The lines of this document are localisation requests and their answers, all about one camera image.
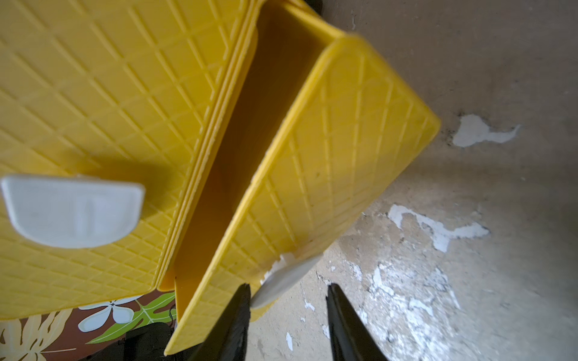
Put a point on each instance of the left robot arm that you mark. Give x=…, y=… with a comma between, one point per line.
x=145, y=343

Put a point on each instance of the yellow top drawer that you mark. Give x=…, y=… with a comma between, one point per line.
x=130, y=91

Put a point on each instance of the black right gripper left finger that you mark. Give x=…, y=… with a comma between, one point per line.
x=228, y=339

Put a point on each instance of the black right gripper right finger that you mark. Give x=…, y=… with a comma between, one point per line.
x=349, y=338

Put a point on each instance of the yellow drawer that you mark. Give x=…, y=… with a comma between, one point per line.
x=322, y=126
x=130, y=91

